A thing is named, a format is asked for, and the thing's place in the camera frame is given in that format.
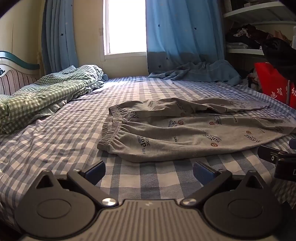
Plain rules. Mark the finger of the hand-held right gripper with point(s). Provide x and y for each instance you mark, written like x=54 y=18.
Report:
x=270 y=154

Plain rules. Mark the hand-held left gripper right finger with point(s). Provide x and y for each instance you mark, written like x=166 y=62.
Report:
x=203 y=171

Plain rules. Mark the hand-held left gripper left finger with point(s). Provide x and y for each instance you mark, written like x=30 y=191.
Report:
x=96 y=171

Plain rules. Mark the grey printed pants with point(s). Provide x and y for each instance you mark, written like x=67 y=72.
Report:
x=185 y=129

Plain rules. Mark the blue checkered bed sheet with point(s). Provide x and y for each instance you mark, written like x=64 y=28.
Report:
x=69 y=143

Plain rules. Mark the red bag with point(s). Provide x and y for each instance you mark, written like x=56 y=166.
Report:
x=275 y=81

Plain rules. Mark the green checkered duvet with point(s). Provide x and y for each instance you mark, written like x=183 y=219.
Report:
x=48 y=92

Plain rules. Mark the blue cloth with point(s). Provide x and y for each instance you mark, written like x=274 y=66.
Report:
x=198 y=71

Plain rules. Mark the pile of dark clothes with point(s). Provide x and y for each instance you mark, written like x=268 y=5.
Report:
x=252 y=37

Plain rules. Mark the striped bed headboard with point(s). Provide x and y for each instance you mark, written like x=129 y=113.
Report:
x=13 y=74

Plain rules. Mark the white shelf unit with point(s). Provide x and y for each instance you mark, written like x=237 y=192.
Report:
x=256 y=27

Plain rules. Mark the blue star curtain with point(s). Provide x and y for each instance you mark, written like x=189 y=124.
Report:
x=59 y=34
x=182 y=34

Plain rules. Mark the window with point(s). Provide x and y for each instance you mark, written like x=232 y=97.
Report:
x=124 y=25

